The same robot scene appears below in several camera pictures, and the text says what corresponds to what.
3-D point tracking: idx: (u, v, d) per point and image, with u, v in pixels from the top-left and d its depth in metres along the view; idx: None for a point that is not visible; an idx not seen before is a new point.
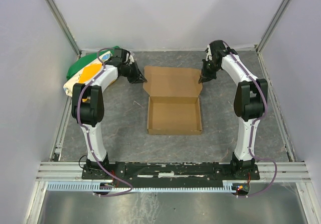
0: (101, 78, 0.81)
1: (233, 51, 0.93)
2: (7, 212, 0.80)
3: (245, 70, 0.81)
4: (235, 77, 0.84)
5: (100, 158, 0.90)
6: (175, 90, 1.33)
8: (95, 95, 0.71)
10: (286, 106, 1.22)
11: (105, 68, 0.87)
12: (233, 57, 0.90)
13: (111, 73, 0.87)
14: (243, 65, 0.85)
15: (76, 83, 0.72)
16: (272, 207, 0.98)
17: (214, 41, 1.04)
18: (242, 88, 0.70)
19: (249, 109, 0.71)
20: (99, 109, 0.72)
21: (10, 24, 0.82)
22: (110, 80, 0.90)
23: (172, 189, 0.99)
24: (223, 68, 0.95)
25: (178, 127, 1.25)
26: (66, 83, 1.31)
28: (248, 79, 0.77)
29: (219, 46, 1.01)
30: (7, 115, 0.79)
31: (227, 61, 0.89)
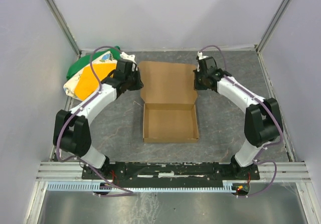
0: (91, 105, 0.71)
1: (227, 74, 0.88)
2: (6, 212, 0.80)
3: (247, 92, 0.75)
4: (238, 101, 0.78)
5: (99, 166, 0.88)
6: (171, 95, 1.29)
8: (77, 129, 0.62)
10: (286, 107, 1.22)
11: (100, 90, 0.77)
12: (229, 79, 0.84)
13: (106, 95, 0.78)
14: (242, 87, 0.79)
15: (61, 110, 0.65)
16: (272, 207, 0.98)
17: (205, 59, 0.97)
18: (252, 113, 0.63)
19: (266, 134, 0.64)
20: (81, 142, 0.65)
21: (10, 24, 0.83)
22: (106, 103, 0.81)
23: (172, 189, 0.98)
24: (219, 93, 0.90)
25: (172, 131, 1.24)
26: (66, 83, 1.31)
28: (254, 102, 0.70)
29: (210, 67, 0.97)
30: (7, 115, 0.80)
31: (224, 85, 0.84)
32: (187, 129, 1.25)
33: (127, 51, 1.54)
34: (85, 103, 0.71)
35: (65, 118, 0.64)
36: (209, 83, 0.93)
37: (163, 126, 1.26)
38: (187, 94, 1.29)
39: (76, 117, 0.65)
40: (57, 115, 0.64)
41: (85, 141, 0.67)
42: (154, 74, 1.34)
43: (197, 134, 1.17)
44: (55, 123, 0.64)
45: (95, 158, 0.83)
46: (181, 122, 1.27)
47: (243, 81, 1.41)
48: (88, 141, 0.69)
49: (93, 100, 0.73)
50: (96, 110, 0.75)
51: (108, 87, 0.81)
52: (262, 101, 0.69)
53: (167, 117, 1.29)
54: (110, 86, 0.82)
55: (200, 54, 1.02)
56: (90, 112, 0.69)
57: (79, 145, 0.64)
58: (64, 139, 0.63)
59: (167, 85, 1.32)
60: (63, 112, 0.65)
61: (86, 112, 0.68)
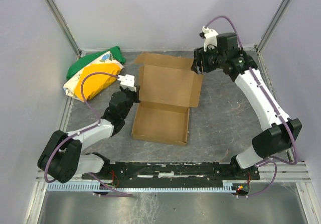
0: (89, 132, 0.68)
1: (254, 66, 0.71)
2: (6, 212, 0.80)
3: (272, 103, 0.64)
4: (257, 107, 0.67)
5: (98, 170, 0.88)
6: (170, 94, 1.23)
8: (69, 153, 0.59)
10: (286, 106, 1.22)
11: (100, 121, 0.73)
12: (255, 76, 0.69)
13: (104, 129, 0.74)
14: (269, 93, 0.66)
15: (59, 130, 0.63)
16: (272, 207, 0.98)
17: (227, 37, 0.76)
18: (272, 135, 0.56)
19: (275, 150, 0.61)
20: (67, 169, 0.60)
21: (10, 24, 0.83)
22: (102, 137, 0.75)
23: (172, 189, 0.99)
24: (235, 84, 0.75)
25: (163, 129, 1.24)
26: (66, 83, 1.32)
28: (278, 120, 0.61)
29: (231, 47, 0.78)
30: (7, 115, 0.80)
31: (247, 82, 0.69)
32: (177, 131, 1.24)
33: (127, 51, 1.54)
34: (83, 129, 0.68)
35: (60, 139, 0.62)
36: (228, 69, 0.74)
37: (154, 124, 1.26)
38: (184, 96, 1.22)
39: (70, 140, 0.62)
40: (53, 133, 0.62)
41: (72, 168, 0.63)
42: (157, 67, 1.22)
43: (185, 138, 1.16)
44: (48, 141, 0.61)
45: (91, 166, 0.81)
46: (173, 123, 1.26)
47: None
48: (74, 169, 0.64)
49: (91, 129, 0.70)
50: (90, 141, 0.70)
51: (107, 122, 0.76)
52: (286, 121, 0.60)
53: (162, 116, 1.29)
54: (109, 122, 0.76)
55: (206, 31, 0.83)
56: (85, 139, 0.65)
57: (64, 172, 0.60)
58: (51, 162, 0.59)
59: (169, 82, 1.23)
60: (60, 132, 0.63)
61: (82, 137, 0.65)
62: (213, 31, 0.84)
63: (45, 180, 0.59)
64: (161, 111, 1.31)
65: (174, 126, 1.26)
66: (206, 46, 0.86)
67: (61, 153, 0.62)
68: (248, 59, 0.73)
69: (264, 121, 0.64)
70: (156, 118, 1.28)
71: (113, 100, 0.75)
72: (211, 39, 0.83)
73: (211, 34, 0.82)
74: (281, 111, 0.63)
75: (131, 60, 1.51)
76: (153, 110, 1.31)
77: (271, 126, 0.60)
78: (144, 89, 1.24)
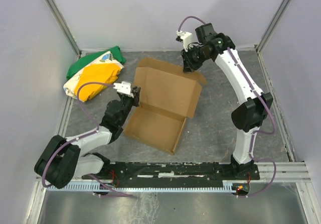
0: (88, 138, 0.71)
1: (231, 46, 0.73)
2: (6, 212, 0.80)
3: (248, 80, 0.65)
4: (235, 85, 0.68)
5: (97, 170, 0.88)
6: (167, 100, 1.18)
8: (67, 157, 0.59)
10: (286, 106, 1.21)
11: (98, 128, 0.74)
12: (232, 55, 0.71)
13: (102, 135, 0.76)
14: (245, 70, 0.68)
15: (58, 135, 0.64)
16: (272, 207, 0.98)
17: (202, 25, 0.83)
18: (247, 108, 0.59)
19: (251, 121, 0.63)
20: (66, 175, 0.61)
21: (10, 24, 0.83)
22: (99, 143, 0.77)
23: (172, 189, 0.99)
24: (216, 64, 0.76)
25: (156, 135, 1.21)
26: (66, 83, 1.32)
28: (253, 95, 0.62)
29: (209, 34, 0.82)
30: (7, 115, 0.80)
31: (224, 61, 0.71)
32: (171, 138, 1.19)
33: (126, 51, 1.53)
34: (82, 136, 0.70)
35: (58, 144, 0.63)
36: (208, 49, 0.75)
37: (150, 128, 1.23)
38: (179, 103, 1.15)
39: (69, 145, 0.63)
40: (52, 139, 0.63)
41: (70, 174, 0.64)
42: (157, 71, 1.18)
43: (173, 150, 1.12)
44: (47, 146, 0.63)
45: (90, 168, 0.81)
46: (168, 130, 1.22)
47: None
48: (71, 174, 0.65)
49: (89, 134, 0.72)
50: (87, 148, 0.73)
51: (105, 129, 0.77)
52: (260, 95, 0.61)
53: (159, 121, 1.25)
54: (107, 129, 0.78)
55: (181, 33, 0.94)
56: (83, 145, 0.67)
57: (63, 177, 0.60)
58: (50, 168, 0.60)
59: (169, 88, 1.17)
60: (59, 140, 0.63)
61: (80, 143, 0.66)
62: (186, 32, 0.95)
63: (42, 184, 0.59)
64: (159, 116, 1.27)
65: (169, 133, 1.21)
66: (186, 46, 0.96)
67: (58, 158, 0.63)
68: (225, 38, 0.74)
69: (240, 97, 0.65)
70: (152, 122, 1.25)
71: (109, 110, 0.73)
72: (188, 38, 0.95)
73: (185, 35, 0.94)
74: (256, 87, 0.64)
75: (131, 60, 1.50)
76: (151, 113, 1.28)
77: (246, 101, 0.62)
78: (142, 90, 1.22)
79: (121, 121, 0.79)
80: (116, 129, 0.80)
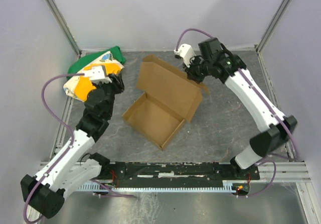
0: (59, 165, 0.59)
1: (243, 66, 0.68)
2: (6, 212, 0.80)
3: (267, 104, 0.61)
4: (253, 110, 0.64)
5: (97, 174, 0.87)
6: (169, 97, 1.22)
8: (41, 202, 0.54)
10: (286, 106, 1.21)
11: (71, 142, 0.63)
12: (245, 77, 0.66)
13: (79, 148, 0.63)
14: (262, 92, 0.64)
15: (26, 177, 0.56)
16: (272, 206, 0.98)
17: (208, 41, 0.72)
18: (270, 136, 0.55)
19: (272, 147, 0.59)
20: (50, 207, 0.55)
21: (10, 24, 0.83)
22: (84, 152, 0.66)
23: (172, 189, 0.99)
24: (226, 86, 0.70)
25: (152, 126, 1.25)
26: (66, 83, 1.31)
28: (274, 120, 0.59)
29: (215, 50, 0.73)
30: (7, 115, 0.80)
31: (237, 84, 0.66)
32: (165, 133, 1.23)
33: (126, 51, 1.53)
34: (54, 162, 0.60)
35: (32, 185, 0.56)
36: (217, 72, 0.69)
37: (152, 122, 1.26)
38: (181, 102, 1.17)
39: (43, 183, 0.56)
40: (22, 183, 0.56)
41: (57, 201, 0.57)
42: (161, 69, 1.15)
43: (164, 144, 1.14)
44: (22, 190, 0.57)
45: (88, 176, 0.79)
46: (163, 126, 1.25)
47: None
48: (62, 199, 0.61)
49: (62, 158, 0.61)
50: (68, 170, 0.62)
51: (82, 136, 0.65)
52: (282, 119, 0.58)
53: (161, 117, 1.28)
54: (85, 133, 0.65)
55: (180, 51, 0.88)
56: (56, 177, 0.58)
57: (46, 211, 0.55)
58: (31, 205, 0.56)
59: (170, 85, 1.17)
60: (29, 179, 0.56)
61: (52, 178, 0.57)
62: (184, 46, 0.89)
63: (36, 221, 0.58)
64: (162, 112, 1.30)
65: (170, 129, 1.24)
66: (187, 62, 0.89)
67: None
68: (234, 58, 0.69)
69: (260, 122, 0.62)
70: (155, 116, 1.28)
71: (90, 101, 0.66)
72: (188, 53, 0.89)
73: (185, 51, 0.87)
74: (276, 110, 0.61)
75: (131, 60, 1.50)
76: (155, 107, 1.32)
77: (269, 128, 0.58)
78: (146, 81, 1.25)
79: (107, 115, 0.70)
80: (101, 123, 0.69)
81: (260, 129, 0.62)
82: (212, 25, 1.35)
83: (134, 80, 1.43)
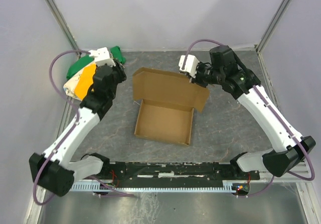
0: (67, 142, 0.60)
1: (257, 83, 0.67)
2: (6, 212, 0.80)
3: (284, 124, 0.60)
4: (269, 129, 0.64)
5: (99, 171, 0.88)
6: (170, 95, 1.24)
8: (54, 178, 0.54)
10: (286, 106, 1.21)
11: (77, 119, 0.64)
12: (259, 94, 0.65)
13: (86, 124, 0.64)
14: (278, 111, 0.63)
15: (33, 155, 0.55)
16: (272, 207, 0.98)
17: (222, 52, 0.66)
18: (289, 159, 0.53)
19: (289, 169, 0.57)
20: (62, 184, 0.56)
21: (10, 24, 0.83)
22: (89, 130, 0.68)
23: (172, 189, 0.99)
24: (238, 102, 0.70)
25: (168, 128, 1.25)
26: (66, 83, 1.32)
28: (292, 141, 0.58)
29: (228, 64, 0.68)
30: (7, 115, 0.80)
31: (252, 102, 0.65)
32: (182, 129, 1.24)
33: (126, 51, 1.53)
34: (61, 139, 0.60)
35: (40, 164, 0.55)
36: (230, 88, 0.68)
37: (157, 122, 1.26)
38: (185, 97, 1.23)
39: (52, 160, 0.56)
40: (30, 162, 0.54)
41: (68, 178, 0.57)
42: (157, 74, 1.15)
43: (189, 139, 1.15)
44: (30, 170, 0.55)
45: (90, 171, 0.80)
46: (172, 123, 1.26)
47: None
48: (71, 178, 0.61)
49: (68, 136, 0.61)
50: (75, 146, 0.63)
51: (87, 113, 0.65)
52: (300, 140, 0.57)
53: (165, 116, 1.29)
54: (90, 111, 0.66)
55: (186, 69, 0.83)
56: (65, 153, 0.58)
57: (58, 189, 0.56)
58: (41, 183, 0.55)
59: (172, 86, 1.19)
60: (37, 157, 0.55)
61: (61, 154, 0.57)
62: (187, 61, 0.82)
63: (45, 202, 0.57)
64: (164, 110, 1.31)
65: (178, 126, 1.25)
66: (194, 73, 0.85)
67: None
68: (248, 73, 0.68)
69: (277, 143, 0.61)
70: (160, 116, 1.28)
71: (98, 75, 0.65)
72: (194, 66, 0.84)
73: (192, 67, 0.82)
74: (294, 130, 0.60)
75: (131, 60, 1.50)
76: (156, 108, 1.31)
77: (286, 150, 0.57)
78: (142, 89, 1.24)
79: (112, 91, 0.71)
80: (106, 101, 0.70)
81: (278, 150, 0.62)
82: (212, 25, 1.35)
83: None
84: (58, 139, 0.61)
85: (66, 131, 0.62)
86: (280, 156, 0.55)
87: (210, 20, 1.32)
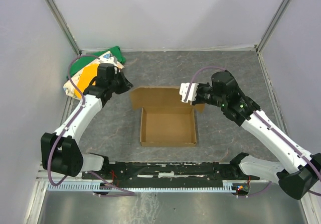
0: (76, 121, 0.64)
1: (256, 107, 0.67)
2: (6, 212, 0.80)
3: (291, 145, 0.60)
4: (276, 151, 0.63)
5: (100, 168, 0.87)
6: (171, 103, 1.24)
8: (66, 152, 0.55)
10: (286, 106, 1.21)
11: (84, 102, 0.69)
12: (261, 118, 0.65)
13: (92, 108, 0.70)
14: (282, 132, 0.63)
15: (46, 133, 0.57)
16: (272, 207, 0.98)
17: (225, 83, 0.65)
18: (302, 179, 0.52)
19: (306, 188, 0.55)
20: (74, 160, 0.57)
21: (10, 24, 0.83)
22: (93, 115, 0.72)
23: (172, 189, 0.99)
24: (243, 127, 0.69)
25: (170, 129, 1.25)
26: (66, 83, 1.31)
28: (302, 161, 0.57)
29: (230, 92, 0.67)
30: (7, 115, 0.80)
31: (256, 126, 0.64)
32: (185, 131, 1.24)
33: (126, 51, 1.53)
34: (69, 121, 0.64)
35: (51, 141, 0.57)
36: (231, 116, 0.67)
37: (161, 128, 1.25)
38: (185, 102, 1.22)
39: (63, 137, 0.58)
40: (41, 140, 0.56)
41: (78, 156, 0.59)
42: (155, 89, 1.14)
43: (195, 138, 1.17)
44: (41, 148, 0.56)
45: (93, 163, 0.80)
46: (176, 127, 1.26)
47: (243, 81, 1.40)
48: (79, 160, 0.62)
49: (77, 116, 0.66)
50: (83, 128, 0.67)
51: (92, 98, 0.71)
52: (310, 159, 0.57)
53: (168, 120, 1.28)
54: (94, 96, 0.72)
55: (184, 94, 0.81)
56: (76, 129, 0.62)
57: (71, 166, 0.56)
58: (54, 162, 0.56)
59: (173, 94, 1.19)
60: (49, 134, 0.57)
61: (72, 130, 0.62)
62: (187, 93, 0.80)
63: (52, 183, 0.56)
64: (166, 115, 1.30)
65: (180, 129, 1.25)
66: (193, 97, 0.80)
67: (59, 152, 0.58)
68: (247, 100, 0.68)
69: (287, 164, 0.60)
70: (163, 121, 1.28)
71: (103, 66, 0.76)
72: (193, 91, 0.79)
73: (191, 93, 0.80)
74: (301, 150, 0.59)
75: (131, 60, 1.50)
76: (158, 115, 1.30)
77: (298, 171, 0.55)
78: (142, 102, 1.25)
79: (112, 84, 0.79)
80: (106, 89, 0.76)
81: (289, 171, 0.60)
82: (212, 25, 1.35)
83: (134, 80, 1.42)
84: (66, 121, 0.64)
85: (74, 113, 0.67)
86: (294, 178, 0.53)
87: (210, 21, 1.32)
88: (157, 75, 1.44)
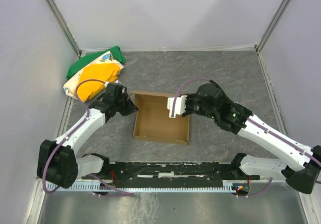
0: (77, 132, 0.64)
1: (248, 112, 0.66)
2: (6, 212, 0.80)
3: (291, 144, 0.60)
4: (277, 152, 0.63)
5: (98, 169, 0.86)
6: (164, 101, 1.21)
8: (62, 161, 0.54)
10: (286, 106, 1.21)
11: (88, 115, 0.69)
12: (256, 123, 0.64)
13: (95, 121, 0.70)
14: (279, 132, 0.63)
15: (47, 140, 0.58)
16: (272, 207, 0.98)
17: (214, 95, 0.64)
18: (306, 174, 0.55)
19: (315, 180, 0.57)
20: (68, 172, 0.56)
21: (10, 24, 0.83)
22: (96, 128, 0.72)
23: (172, 189, 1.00)
24: (239, 135, 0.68)
25: (168, 126, 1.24)
26: (66, 83, 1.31)
28: (305, 157, 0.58)
29: (220, 102, 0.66)
30: (7, 115, 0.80)
31: (253, 132, 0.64)
32: (179, 125, 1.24)
33: (126, 51, 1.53)
34: (71, 130, 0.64)
35: (50, 149, 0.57)
36: (227, 127, 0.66)
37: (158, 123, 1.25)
38: None
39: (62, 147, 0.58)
40: (41, 146, 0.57)
41: (72, 169, 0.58)
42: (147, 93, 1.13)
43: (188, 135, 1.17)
44: (39, 154, 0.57)
45: (92, 167, 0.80)
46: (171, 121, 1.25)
47: (243, 81, 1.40)
48: (75, 173, 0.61)
49: (79, 128, 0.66)
50: (83, 140, 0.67)
51: (97, 112, 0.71)
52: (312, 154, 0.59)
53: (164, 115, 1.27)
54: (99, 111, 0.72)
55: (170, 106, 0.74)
56: (76, 140, 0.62)
57: (65, 177, 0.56)
58: (48, 171, 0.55)
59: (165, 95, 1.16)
60: (50, 141, 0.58)
61: (72, 141, 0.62)
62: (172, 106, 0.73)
63: (45, 190, 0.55)
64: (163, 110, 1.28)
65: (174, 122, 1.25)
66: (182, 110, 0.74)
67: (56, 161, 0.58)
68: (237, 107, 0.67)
69: (291, 163, 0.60)
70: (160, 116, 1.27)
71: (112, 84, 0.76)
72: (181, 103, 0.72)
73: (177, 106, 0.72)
74: (302, 146, 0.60)
75: (131, 60, 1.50)
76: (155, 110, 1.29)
77: (305, 168, 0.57)
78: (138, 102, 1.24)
79: (118, 101, 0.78)
80: (112, 105, 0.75)
81: (294, 169, 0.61)
82: (212, 25, 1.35)
83: (134, 80, 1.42)
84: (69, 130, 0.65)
85: (77, 124, 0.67)
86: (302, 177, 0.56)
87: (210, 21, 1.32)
88: (157, 75, 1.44)
